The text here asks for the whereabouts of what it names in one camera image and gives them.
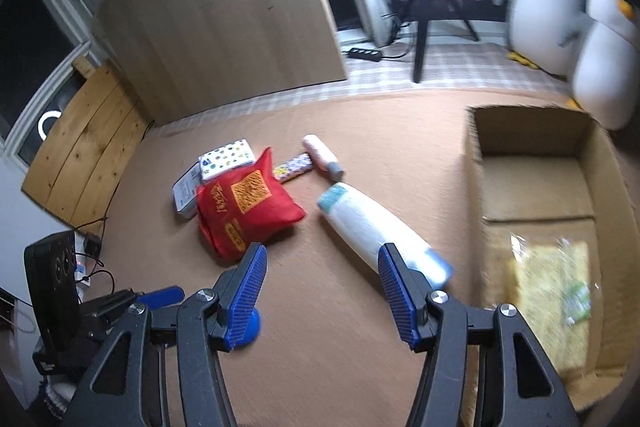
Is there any black power strip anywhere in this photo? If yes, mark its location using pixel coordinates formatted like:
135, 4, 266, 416
347, 47, 385, 62

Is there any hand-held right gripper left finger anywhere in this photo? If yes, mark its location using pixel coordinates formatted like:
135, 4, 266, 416
59, 243, 268, 427

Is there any light wooden cabinet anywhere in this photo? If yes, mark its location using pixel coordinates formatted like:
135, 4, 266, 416
95, 0, 348, 128

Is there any small white box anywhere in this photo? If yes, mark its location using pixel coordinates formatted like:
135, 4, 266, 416
172, 161, 206, 220

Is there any white window frame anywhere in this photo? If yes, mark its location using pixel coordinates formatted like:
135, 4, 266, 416
0, 0, 101, 168

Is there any cardboard box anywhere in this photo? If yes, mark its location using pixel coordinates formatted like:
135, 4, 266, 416
465, 104, 628, 413

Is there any patterned stick packet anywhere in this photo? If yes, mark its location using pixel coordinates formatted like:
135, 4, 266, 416
272, 151, 315, 184

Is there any white dotted tissue pack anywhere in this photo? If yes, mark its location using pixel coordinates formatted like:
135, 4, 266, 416
198, 138, 257, 182

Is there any black tripod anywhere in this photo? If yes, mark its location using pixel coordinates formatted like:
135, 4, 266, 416
395, 0, 481, 84

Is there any yellow plastic-wrapped packet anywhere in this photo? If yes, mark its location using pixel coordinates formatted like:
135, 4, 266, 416
510, 234, 596, 368

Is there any wooden plank panel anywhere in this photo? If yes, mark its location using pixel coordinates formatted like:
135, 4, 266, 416
21, 64, 151, 235

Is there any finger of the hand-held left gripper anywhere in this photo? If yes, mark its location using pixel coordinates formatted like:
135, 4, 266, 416
134, 286, 184, 311
234, 309, 264, 350

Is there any pink bottle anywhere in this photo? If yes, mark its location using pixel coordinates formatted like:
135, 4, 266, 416
302, 134, 346, 182

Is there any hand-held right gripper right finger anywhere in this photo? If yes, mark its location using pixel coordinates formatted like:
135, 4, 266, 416
378, 243, 583, 427

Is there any red cloth pouch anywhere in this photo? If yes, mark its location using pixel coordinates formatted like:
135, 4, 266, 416
195, 147, 307, 264

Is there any white power strip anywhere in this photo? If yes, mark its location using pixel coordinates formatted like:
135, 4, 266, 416
75, 257, 95, 290

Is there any white sunscreen bottle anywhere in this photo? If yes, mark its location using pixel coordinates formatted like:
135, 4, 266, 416
316, 181, 456, 287

